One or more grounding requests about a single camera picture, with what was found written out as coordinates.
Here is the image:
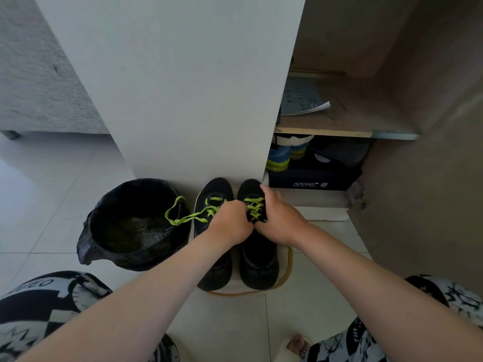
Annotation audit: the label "person's left hand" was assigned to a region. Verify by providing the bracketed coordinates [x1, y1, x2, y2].
[206, 200, 255, 246]

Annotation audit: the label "person's right hand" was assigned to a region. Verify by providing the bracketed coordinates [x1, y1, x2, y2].
[254, 185, 311, 248]

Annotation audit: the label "green shoelace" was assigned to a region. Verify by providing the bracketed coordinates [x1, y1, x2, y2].
[165, 196, 227, 227]
[244, 197, 268, 223]

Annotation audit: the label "person's left forearm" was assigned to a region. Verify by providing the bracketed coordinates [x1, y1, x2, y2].
[17, 229, 229, 362]

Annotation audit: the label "person's right forearm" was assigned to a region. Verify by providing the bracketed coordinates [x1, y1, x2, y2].
[291, 222, 483, 362]

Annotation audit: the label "black sneaker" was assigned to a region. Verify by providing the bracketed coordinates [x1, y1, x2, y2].
[192, 178, 235, 292]
[236, 179, 280, 291]

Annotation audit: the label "dark shoe box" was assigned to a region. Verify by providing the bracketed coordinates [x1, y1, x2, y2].
[269, 154, 363, 191]

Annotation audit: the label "white tray with yellow rim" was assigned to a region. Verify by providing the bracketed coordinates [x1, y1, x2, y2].
[206, 207, 294, 297]

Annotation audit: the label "grey shoe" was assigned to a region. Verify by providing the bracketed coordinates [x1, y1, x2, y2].
[313, 137, 370, 167]

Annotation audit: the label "metal cabinet hinge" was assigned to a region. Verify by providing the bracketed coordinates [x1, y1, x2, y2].
[349, 180, 367, 212]

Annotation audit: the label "black bin with bag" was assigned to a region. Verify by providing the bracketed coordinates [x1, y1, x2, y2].
[76, 178, 192, 272]

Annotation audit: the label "grey paper booklet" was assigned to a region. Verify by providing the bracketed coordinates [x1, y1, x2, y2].
[280, 77, 331, 116]

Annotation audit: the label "wooden cabinet shelf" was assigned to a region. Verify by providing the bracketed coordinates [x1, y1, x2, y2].
[275, 71, 420, 141]

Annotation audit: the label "white cabinet door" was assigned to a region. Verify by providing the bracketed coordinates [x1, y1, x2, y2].
[32, 0, 307, 196]

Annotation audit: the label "white slipper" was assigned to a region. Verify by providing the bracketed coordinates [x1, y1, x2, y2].
[284, 334, 314, 362]

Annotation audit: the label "brown cabinet door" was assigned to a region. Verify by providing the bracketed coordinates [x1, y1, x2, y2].
[347, 0, 483, 296]

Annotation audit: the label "black and white patterned shorts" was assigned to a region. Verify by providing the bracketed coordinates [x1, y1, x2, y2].
[0, 270, 483, 362]

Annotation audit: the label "grey fabric sofa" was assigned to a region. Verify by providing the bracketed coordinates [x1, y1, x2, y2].
[0, 0, 110, 134]

